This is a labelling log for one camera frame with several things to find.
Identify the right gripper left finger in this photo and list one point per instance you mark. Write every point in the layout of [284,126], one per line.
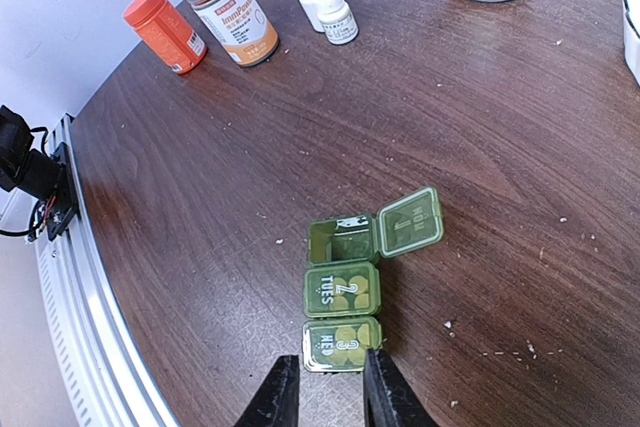
[276,402]

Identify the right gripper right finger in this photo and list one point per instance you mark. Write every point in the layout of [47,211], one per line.
[388,398]

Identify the orange pill bottle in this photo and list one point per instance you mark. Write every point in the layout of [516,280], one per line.
[167,33]

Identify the green weekly pill organizer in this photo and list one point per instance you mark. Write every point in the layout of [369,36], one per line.
[342,291]

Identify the grey lid pill bottle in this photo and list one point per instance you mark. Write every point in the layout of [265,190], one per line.
[241,27]

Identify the shorter small white bottle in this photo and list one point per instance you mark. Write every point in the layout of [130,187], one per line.
[337,21]

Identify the white scalloped dish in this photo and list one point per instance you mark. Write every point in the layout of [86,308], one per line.
[630,17]

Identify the aluminium front rail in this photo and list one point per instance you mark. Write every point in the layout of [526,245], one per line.
[106,379]

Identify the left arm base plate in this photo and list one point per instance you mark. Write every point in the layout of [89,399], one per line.
[54,215]

